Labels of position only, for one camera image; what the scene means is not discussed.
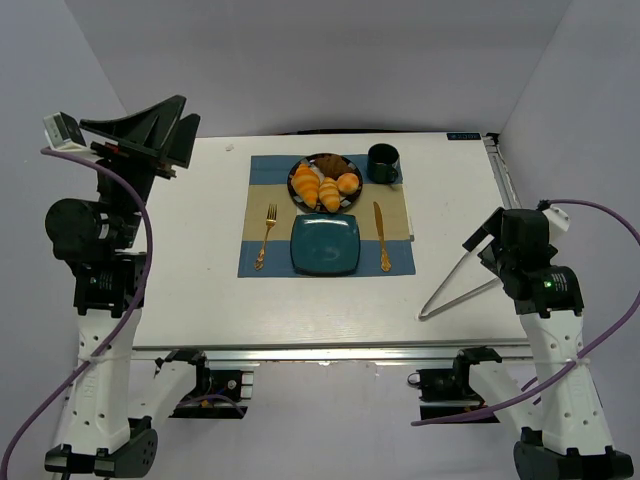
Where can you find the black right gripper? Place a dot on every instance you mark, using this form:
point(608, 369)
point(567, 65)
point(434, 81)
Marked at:
point(486, 242)

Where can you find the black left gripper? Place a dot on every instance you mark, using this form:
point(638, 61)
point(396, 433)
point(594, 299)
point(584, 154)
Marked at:
point(133, 158)

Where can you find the small orange croissant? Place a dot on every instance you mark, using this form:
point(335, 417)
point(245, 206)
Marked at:
point(329, 195)

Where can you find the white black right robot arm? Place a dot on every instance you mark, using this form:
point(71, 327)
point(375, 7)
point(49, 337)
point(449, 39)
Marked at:
point(566, 436)

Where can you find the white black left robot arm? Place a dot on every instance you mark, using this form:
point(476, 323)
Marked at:
point(94, 238)

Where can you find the brown chocolate bread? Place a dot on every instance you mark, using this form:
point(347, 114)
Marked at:
point(332, 166)

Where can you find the blue beige striped placemat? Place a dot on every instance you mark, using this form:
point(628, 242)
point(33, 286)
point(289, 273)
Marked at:
point(269, 184)

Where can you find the gold fork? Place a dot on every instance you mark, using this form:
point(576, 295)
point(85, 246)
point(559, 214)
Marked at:
point(270, 222)

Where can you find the blue label right corner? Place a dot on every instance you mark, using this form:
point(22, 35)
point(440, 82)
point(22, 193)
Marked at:
point(463, 136)

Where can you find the gold knife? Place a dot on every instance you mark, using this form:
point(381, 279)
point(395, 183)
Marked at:
point(385, 263)

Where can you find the large orange croissant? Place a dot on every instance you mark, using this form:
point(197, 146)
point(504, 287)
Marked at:
point(306, 185)

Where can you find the dark green mug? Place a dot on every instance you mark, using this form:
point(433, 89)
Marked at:
point(382, 164)

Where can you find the round dark patterned plate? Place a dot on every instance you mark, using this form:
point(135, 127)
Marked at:
point(346, 201)

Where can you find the round orange bun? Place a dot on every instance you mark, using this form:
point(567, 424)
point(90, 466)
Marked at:
point(348, 183)

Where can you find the square teal plate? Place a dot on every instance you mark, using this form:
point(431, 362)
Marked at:
point(325, 245)

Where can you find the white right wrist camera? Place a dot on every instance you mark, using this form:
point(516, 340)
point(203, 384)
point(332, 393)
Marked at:
point(558, 220)

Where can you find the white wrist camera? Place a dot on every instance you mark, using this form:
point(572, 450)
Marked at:
point(558, 220)
point(63, 133)

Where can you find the aluminium table frame rail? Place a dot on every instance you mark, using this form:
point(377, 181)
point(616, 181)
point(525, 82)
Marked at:
point(502, 177)

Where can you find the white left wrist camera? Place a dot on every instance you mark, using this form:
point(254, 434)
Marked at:
point(63, 133)

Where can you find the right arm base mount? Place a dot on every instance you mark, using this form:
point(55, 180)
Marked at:
point(440, 396)

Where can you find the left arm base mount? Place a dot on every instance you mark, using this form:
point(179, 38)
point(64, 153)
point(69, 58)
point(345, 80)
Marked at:
point(194, 391)

